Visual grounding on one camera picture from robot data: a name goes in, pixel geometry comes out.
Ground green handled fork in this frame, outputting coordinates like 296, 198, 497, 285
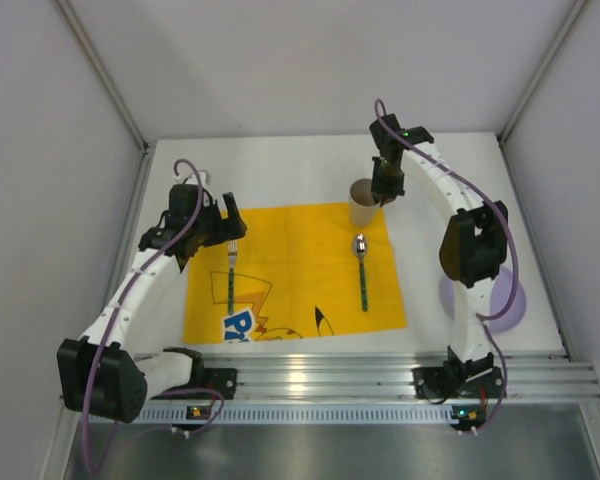
227, 240, 238, 316

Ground beige paper cup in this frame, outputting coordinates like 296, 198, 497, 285
348, 178, 381, 228

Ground green handled spoon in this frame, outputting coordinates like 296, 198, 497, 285
352, 233, 369, 312

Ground yellow cartoon print placemat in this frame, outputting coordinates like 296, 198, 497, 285
183, 203, 408, 344

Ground lilac plastic plate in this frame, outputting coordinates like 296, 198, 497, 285
438, 267, 529, 332

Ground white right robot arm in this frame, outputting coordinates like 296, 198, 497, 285
369, 114, 508, 386

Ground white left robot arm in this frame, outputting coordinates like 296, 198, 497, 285
56, 183, 247, 423

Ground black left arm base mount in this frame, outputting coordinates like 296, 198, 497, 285
154, 368, 237, 400

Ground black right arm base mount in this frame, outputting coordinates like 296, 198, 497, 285
413, 348, 504, 404

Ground slotted grey cable duct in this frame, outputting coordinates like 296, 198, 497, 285
136, 404, 480, 425

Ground right aluminium corner post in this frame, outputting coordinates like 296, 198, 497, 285
497, 0, 592, 147

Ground aluminium corner post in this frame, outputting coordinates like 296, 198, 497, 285
51, 0, 149, 151
497, 0, 592, 147

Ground left aluminium corner post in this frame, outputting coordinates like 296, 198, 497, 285
51, 0, 149, 151

